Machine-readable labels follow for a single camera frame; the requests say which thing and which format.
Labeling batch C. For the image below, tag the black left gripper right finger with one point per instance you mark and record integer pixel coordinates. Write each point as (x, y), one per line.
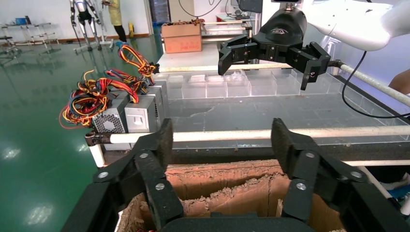
(299, 192)

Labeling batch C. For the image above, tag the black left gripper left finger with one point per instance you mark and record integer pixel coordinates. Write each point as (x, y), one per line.
(160, 192)

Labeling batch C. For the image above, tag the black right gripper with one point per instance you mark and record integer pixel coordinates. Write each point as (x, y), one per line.
(282, 32)

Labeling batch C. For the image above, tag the bare person forearm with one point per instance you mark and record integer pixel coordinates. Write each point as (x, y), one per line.
(400, 83)

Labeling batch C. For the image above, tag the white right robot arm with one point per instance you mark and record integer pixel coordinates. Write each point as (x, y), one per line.
(352, 22)

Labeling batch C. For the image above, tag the clear acrylic compartment tray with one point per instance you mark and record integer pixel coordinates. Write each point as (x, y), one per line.
(262, 86)

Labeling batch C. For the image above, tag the clear crumpled plastic bag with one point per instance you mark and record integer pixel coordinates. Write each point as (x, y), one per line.
(235, 76)

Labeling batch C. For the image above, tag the dark monitor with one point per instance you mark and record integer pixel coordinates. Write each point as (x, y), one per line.
(250, 5)

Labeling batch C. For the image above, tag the white shelf rack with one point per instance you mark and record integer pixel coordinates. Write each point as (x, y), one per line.
(224, 30)

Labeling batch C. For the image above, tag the white standing fan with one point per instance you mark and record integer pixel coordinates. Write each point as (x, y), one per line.
(334, 48)

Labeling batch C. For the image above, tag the torn cardboard divider box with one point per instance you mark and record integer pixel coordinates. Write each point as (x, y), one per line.
(224, 179)

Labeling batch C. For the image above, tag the white pipe table leg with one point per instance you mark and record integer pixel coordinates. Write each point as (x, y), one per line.
(97, 155)

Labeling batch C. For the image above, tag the white work table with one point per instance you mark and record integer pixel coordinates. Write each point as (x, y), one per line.
(192, 57)

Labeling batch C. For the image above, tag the cardboard box with red print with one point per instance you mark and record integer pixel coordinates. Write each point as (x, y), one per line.
(182, 38)

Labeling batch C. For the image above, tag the dark blue crate stack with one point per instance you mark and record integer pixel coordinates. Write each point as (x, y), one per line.
(160, 11)

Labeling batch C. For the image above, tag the yellow floor sign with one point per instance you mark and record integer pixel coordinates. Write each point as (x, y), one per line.
(131, 30)

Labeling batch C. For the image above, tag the person in yellow coat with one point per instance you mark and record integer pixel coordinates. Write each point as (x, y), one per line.
(115, 12)

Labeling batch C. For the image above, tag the grey humanoid robot on stand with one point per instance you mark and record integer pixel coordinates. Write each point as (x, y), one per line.
(84, 14)

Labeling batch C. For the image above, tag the blue laptop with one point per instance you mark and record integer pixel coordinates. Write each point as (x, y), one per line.
(20, 21)

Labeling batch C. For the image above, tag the white pipe rail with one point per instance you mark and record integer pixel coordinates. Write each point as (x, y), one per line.
(192, 68)
(224, 136)
(378, 163)
(368, 80)

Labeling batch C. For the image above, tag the metal frame table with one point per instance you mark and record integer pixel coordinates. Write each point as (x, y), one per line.
(32, 25)

